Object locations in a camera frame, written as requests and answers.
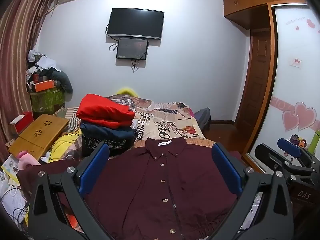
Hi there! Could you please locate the wooden lap desk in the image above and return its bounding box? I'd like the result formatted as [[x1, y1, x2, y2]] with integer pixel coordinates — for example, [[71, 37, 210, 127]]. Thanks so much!
[[9, 114, 68, 160]]

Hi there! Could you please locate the pink plush toy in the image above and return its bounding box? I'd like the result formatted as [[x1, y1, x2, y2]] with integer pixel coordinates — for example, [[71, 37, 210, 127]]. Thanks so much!
[[17, 151, 40, 171]]

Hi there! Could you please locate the dark grey backpack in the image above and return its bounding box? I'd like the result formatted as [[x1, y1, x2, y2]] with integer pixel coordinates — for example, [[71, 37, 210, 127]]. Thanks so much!
[[194, 107, 211, 130]]

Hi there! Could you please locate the dark grey clothes pile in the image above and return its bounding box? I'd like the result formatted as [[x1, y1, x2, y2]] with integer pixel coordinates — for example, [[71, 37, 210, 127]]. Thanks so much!
[[39, 68, 73, 94]]

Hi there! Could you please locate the black patterned folded garment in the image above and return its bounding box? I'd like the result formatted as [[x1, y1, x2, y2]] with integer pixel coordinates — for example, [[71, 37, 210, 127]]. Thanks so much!
[[82, 135, 135, 158]]

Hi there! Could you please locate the large wall television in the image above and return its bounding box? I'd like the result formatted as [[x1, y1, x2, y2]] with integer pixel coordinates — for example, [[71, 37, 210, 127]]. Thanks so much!
[[107, 8, 164, 40]]

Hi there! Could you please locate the small wall monitor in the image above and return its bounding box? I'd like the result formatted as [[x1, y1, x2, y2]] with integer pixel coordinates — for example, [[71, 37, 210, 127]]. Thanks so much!
[[116, 37, 149, 60]]

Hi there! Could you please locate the white sliding wardrobe door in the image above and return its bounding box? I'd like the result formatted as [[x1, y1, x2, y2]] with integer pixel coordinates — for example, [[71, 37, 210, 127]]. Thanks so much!
[[255, 3, 319, 164]]

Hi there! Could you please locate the wooden door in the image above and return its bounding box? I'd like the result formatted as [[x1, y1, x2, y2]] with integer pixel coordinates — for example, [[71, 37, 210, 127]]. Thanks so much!
[[235, 29, 271, 139]]

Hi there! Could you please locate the red tissue box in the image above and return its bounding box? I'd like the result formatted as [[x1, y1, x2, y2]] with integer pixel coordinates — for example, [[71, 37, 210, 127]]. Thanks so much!
[[9, 111, 34, 134]]

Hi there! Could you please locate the yellow headboard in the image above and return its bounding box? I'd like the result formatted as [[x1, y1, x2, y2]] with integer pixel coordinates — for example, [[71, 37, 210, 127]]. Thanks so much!
[[117, 87, 138, 98]]

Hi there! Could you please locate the striped red curtain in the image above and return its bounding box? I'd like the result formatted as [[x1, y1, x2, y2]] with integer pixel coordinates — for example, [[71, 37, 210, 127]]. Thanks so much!
[[1, 0, 54, 162]]

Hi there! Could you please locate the green bottle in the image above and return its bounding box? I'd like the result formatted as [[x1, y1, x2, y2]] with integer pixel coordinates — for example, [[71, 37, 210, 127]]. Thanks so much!
[[308, 130, 320, 155]]

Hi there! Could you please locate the wooden overhead cabinet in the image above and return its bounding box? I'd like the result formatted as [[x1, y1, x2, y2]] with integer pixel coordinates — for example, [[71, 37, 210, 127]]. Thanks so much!
[[223, 0, 306, 30]]

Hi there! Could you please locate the newspaper print bed blanket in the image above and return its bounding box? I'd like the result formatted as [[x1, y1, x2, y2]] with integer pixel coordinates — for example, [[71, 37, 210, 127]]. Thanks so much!
[[55, 94, 213, 160]]

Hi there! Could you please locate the yellow garment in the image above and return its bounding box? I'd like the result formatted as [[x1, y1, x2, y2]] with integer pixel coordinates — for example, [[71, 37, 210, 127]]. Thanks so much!
[[48, 129, 82, 163]]

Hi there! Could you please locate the maroon button-up shirt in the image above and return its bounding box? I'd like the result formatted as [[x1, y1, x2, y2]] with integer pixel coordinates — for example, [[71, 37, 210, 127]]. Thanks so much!
[[17, 138, 236, 239]]

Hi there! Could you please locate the navy folded garment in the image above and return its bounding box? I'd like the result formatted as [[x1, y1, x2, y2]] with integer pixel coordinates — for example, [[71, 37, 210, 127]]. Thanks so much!
[[80, 122, 137, 144]]

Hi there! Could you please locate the orange shoe box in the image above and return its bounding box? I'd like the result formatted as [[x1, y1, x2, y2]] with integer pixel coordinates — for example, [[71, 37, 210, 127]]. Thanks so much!
[[31, 80, 54, 93]]

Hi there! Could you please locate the green patterned storage box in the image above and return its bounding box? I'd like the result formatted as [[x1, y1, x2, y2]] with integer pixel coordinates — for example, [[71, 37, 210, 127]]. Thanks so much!
[[30, 88, 65, 114]]

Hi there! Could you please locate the red folded garment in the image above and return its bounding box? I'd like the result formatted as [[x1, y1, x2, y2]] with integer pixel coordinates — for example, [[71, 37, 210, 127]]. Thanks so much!
[[76, 94, 135, 129]]

